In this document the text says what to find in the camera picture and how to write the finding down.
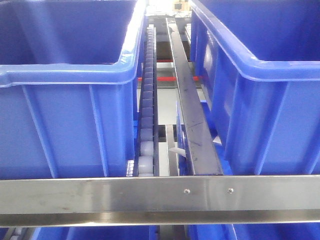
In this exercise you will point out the steel front shelf beam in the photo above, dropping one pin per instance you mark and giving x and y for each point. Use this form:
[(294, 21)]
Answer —
[(171, 200)]

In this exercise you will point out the blue bin right shelf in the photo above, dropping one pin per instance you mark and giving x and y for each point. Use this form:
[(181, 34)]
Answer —
[(259, 63)]

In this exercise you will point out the white roller track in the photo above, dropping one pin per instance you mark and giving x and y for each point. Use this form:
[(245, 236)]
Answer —
[(146, 162)]

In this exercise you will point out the blue target bin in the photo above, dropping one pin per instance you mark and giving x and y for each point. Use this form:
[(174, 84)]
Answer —
[(68, 86)]

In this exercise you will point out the steel divider rail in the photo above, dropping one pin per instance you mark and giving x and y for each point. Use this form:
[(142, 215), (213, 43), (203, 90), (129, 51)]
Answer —
[(201, 152)]

